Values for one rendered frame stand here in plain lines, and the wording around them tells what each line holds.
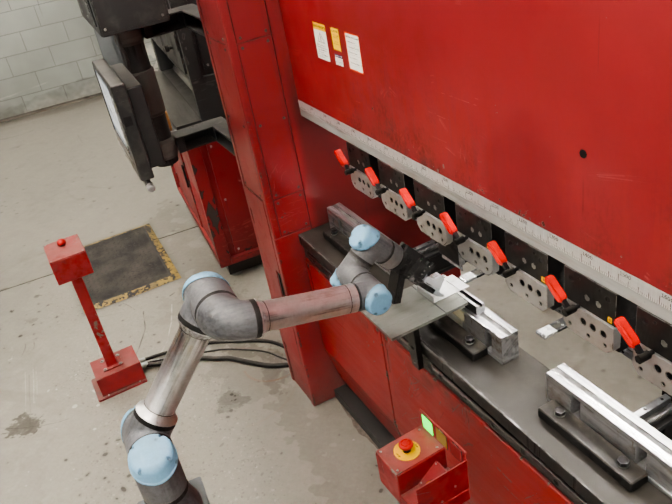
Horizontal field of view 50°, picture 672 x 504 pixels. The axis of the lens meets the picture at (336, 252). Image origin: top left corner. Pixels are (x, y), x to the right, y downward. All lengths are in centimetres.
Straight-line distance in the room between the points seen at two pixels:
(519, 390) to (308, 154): 124
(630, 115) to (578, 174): 20
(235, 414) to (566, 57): 243
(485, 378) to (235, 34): 138
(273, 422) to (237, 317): 165
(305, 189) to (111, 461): 151
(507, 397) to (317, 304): 58
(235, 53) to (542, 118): 130
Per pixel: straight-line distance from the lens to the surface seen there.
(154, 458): 187
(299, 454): 315
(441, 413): 230
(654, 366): 158
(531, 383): 204
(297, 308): 176
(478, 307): 211
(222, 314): 171
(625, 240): 148
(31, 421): 389
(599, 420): 186
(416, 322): 206
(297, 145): 272
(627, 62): 135
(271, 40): 259
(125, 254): 498
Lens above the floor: 225
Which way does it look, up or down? 31 degrees down
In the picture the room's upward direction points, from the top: 11 degrees counter-clockwise
